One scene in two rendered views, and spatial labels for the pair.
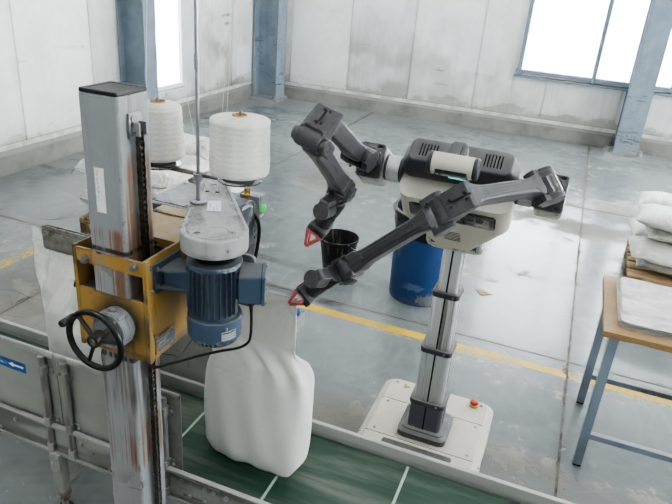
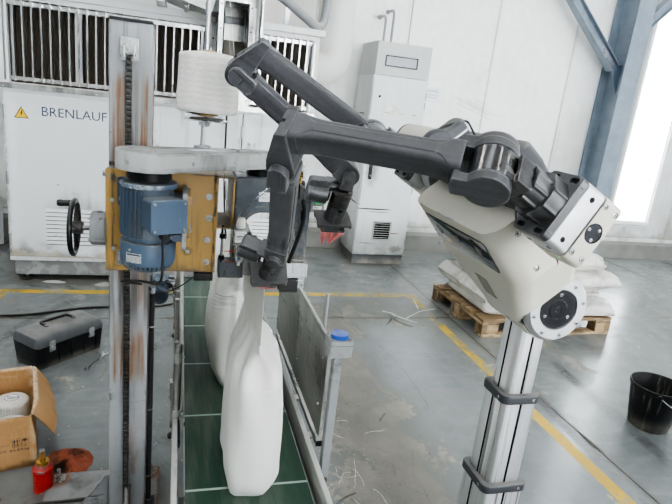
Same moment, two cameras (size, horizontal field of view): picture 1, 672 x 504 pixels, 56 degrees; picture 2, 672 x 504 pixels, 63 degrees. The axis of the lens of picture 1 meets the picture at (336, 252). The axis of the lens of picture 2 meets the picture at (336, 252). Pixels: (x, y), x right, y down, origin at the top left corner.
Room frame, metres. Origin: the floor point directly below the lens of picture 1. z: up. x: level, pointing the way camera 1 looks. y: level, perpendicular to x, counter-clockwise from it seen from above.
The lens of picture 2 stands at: (1.07, -1.21, 1.61)
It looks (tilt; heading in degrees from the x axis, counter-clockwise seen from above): 15 degrees down; 54
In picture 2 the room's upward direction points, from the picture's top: 6 degrees clockwise
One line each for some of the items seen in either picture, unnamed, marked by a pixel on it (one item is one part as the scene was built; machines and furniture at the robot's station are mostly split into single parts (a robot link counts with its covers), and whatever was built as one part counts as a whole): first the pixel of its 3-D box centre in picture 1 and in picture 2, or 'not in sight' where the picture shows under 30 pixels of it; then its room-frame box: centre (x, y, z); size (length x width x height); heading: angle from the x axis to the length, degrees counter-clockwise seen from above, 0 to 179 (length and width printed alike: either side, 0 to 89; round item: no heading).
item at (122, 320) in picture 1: (113, 327); (99, 227); (1.45, 0.58, 1.14); 0.11 x 0.06 x 0.11; 71
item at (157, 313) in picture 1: (148, 282); (161, 214); (1.64, 0.54, 1.18); 0.34 x 0.25 x 0.31; 161
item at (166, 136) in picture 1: (158, 129); not in sight; (1.76, 0.53, 1.61); 0.15 x 0.14 x 0.17; 71
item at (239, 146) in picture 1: (239, 145); (208, 83); (1.67, 0.28, 1.61); 0.17 x 0.17 x 0.17
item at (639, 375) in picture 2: (338, 252); (653, 404); (4.29, -0.02, 0.13); 0.30 x 0.30 x 0.26
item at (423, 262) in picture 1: (423, 251); not in sight; (3.99, -0.60, 0.32); 0.51 x 0.48 x 0.65; 161
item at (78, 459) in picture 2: not in sight; (69, 460); (1.42, 0.99, 0.02); 0.22 x 0.18 x 0.04; 71
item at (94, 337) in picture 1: (94, 341); (73, 227); (1.38, 0.61, 1.13); 0.18 x 0.11 x 0.18; 71
